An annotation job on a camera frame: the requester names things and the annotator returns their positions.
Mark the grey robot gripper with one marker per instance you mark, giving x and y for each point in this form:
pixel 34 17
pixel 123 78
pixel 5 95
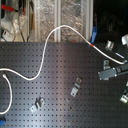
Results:
pixel 113 72

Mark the metal clip lower right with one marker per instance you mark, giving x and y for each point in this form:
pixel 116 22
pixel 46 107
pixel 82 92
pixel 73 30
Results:
pixel 124 96

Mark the black perforated breadboard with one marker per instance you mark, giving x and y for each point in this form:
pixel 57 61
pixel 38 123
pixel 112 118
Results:
pixel 52 70

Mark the blue object bottom left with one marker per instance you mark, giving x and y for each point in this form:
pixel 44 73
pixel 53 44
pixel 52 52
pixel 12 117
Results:
pixel 2 121

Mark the red tool top left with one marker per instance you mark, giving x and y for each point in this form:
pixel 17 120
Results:
pixel 11 9

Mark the metal cable clip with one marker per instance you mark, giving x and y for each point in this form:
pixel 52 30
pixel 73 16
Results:
pixel 109 45
pixel 76 87
pixel 37 105
pixel 106 64

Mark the metal cable clip upper right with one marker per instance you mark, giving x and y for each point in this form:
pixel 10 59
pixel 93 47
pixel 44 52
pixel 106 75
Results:
pixel 109 45

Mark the metal cable clip centre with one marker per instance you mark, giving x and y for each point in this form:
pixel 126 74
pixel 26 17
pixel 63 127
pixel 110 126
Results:
pixel 76 87

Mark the blue handle object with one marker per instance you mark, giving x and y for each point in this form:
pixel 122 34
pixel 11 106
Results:
pixel 94 34

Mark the metal cable clip lower left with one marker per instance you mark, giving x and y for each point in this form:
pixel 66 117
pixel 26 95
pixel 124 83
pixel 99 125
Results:
pixel 37 105

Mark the aluminium frame post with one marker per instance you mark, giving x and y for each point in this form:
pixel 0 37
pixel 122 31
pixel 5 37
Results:
pixel 89 19

